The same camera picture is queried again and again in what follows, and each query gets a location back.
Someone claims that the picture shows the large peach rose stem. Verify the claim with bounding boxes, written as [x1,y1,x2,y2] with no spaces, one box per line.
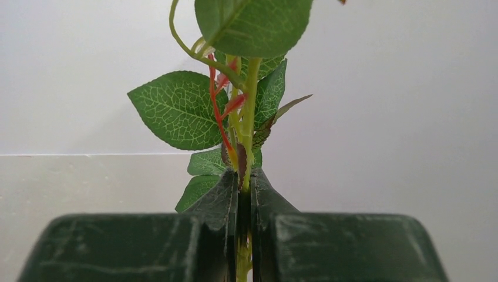
[127,1,313,281]

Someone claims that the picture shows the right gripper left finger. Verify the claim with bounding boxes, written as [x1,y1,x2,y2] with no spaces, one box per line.
[18,170,237,281]

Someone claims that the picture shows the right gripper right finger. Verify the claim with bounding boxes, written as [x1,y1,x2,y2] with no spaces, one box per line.
[251,169,449,281]

